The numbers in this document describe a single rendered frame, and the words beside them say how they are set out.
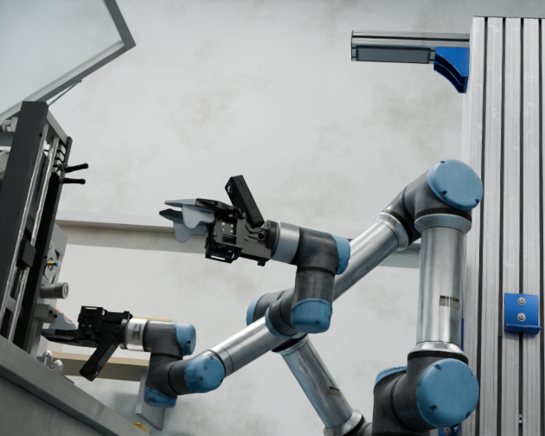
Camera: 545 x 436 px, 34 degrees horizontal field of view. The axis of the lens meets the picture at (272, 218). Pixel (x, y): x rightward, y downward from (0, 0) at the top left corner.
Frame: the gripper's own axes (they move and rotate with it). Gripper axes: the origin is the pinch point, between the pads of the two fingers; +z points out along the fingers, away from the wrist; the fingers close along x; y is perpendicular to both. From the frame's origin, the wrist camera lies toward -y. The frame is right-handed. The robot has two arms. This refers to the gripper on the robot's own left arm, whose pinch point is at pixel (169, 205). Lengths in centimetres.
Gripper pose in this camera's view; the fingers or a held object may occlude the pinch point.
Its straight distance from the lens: 162.9
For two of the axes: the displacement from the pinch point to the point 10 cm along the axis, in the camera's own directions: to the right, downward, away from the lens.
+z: -9.3, -2.2, -2.8
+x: -3.5, 4.5, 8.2
